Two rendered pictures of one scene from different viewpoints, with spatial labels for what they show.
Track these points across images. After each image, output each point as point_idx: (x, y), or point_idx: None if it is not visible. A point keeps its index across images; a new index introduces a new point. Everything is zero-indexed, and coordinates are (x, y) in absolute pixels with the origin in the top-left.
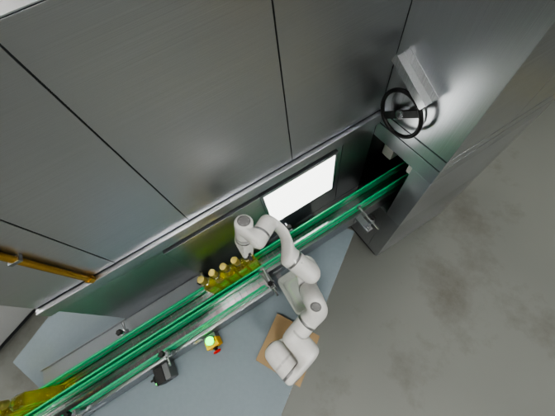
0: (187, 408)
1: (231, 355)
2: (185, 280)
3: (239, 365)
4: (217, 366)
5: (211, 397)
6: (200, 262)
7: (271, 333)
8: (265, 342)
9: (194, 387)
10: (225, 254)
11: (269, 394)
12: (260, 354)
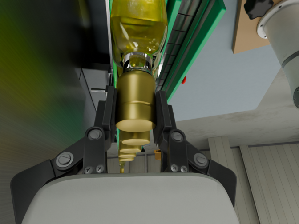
0: (188, 100)
1: (197, 66)
2: (86, 91)
3: (213, 65)
4: (191, 78)
5: (201, 90)
6: (76, 115)
7: (244, 17)
8: (239, 33)
9: (183, 94)
10: (66, 49)
11: (264, 57)
12: (237, 46)
